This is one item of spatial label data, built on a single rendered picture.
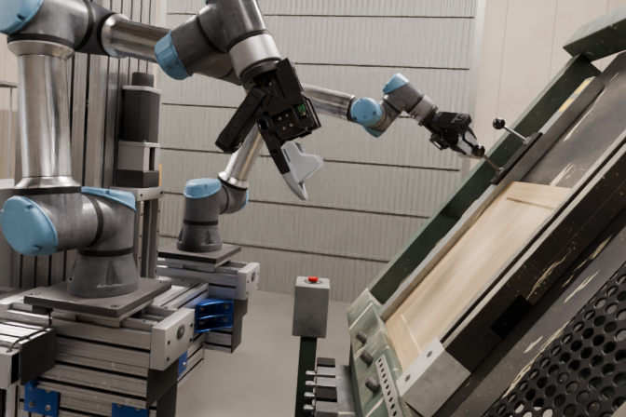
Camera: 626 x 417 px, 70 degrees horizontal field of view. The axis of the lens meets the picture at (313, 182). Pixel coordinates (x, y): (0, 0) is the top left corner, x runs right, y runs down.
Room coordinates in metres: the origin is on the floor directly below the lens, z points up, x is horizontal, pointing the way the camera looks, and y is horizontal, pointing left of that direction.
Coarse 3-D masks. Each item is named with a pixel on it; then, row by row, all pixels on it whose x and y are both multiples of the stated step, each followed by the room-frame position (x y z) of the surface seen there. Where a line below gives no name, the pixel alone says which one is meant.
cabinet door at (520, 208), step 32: (512, 192) 1.26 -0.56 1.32; (544, 192) 1.10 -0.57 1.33; (480, 224) 1.28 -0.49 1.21; (512, 224) 1.12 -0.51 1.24; (448, 256) 1.30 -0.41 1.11; (480, 256) 1.14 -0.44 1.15; (416, 288) 1.32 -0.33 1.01; (448, 288) 1.16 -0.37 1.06; (480, 288) 1.02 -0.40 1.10; (416, 320) 1.17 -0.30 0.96; (448, 320) 1.03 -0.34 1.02; (416, 352) 1.04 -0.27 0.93
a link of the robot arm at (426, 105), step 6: (426, 96) 1.36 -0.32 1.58; (420, 102) 1.34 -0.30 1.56; (426, 102) 1.35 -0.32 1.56; (432, 102) 1.36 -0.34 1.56; (414, 108) 1.42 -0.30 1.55; (420, 108) 1.34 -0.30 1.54; (426, 108) 1.34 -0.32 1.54; (432, 108) 1.35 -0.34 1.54; (414, 114) 1.36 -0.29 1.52; (420, 114) 1.35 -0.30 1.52; (426, 114) 1.35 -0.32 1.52; (420, 120) 1.37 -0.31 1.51
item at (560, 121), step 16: (592, 80) 1.33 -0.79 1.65; (576, 96) 1.34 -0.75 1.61; (592, 96) 1.33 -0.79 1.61; (560, 112) 1.35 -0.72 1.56; (576, 112) 1.33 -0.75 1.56; (544, 128) 1.36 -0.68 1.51; (560, 128) 1.33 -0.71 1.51; (544, 144) 1.33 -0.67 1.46; (528, 160) 1.33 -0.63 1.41; (512, 176) 1.33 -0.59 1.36; (496, 192) 1.33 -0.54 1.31; (480, 208) 1.33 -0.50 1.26; (464, 224) 1.33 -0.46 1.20; (448, 240) 1.33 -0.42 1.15; (432, 256) 1.34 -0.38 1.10; (416, 272) 1.36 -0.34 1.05; (400, 288) 1.37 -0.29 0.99; (384, 304) 1.38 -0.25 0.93; (384, 320) 1.34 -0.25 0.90
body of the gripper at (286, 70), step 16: (272, 64) 0.69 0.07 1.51; (288, 64) 0.69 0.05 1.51; (240, 80) 0.71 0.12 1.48; (256, 80) 0.70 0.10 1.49; (272, 80) 0.70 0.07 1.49; (288, 80) 0.69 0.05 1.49; (272, 96) 0.70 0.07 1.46; (288, 96) 0.69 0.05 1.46; (304, 96) 0.69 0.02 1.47; (256, 112) 0.70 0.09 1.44; (272, 112) 0.68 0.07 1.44; (288, 112) 0.68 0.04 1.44; (304, 112) 0.70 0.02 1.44; (272, 128) 0.68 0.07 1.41; (288, 128) 0.68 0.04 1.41; (304, 128) 0.68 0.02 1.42
